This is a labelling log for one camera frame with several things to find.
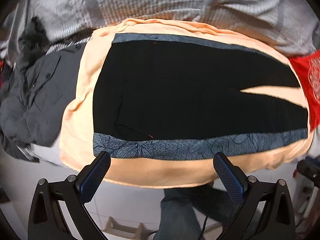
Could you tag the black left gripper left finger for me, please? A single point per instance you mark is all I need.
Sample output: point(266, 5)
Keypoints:
point(46, 219)

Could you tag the grey striped duvet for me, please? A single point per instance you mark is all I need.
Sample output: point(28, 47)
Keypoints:
point(289, 26)

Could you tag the black pants with blue trim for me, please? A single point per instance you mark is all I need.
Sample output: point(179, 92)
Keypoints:
point(173, 97)

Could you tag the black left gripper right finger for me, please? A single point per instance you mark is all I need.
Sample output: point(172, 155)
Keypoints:
point(277, 219)

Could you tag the person's left leg in jeans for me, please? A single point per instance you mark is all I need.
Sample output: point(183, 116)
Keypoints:
point(178, 219)

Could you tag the red embroidered pillow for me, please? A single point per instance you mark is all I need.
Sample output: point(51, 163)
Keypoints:
point(307, 70)

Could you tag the dark grey shirt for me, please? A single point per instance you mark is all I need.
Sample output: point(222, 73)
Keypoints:
point(37, 92)

